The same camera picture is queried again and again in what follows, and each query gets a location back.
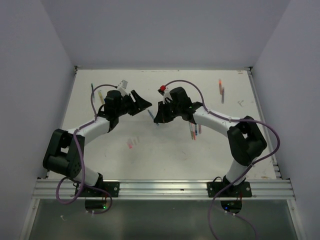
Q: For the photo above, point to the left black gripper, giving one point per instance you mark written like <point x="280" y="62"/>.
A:
<point x="140" y="105"/>

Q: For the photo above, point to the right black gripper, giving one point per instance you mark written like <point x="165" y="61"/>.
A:
<point x="162" y="116"/>

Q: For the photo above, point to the green thin pen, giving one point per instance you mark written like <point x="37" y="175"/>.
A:
<point x="190" y="127"/>

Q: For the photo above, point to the red highlighter pen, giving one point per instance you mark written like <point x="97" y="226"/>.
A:
<point x="193" y="137"/>

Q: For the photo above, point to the blue gel pen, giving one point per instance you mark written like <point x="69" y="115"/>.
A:
<point x="196" y="129"/>

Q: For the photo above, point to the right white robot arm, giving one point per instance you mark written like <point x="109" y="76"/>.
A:
<point x="245" y="139"/>

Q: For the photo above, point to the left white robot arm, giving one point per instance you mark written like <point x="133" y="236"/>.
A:
<point x="65" y="151"/>

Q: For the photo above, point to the yellow highlighter pen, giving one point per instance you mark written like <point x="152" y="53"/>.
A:
<point x="101" y="97"/>

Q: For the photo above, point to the dark green pen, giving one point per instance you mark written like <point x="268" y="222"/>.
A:
<point x="92" y="92"/>

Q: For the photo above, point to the purple red pen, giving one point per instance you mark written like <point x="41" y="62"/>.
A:
<point x="222" y="95"/>

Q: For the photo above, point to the orange tipped pen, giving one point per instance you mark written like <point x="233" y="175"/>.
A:
<point x="220" y="86"/>

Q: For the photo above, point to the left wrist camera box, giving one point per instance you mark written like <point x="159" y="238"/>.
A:
<point x="121" y="87"/>

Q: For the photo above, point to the aluminium mounting rail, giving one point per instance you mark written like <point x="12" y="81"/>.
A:
<point x="272" y="189"/>

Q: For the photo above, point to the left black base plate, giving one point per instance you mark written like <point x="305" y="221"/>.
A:
<point x="111" y="187"/>

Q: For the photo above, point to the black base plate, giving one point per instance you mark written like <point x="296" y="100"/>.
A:
<point x="111" y="187"/>
<point x="242" y="190"/>

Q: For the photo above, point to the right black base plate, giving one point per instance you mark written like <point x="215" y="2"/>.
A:
<point x="242" y="190"/>

